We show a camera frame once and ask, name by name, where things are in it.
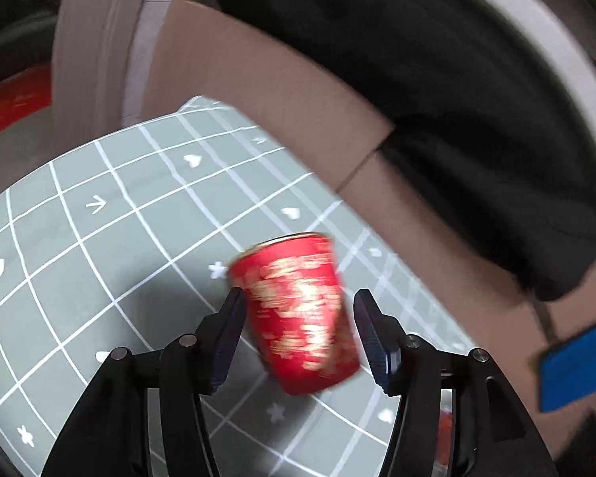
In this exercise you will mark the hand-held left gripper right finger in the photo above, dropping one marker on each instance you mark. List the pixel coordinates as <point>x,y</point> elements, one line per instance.
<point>372,343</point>

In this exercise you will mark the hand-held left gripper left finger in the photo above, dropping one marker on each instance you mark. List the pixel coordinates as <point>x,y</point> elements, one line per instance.
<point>231,338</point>

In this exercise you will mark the red paper cup gold print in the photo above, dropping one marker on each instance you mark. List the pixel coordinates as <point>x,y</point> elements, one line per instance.
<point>298,318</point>

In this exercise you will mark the green checked tablecloth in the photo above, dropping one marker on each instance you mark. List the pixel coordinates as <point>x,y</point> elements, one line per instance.
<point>129,258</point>

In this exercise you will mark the blue towel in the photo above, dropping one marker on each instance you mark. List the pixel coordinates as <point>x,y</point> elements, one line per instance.
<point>576,367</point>

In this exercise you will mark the brown cardboard box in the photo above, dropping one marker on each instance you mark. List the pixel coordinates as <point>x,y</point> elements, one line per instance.
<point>278,84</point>

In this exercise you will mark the black cloth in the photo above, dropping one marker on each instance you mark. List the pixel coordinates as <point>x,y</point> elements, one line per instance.
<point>427,84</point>

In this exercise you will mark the red floor mat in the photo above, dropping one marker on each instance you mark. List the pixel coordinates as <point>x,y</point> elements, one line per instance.
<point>10,109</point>

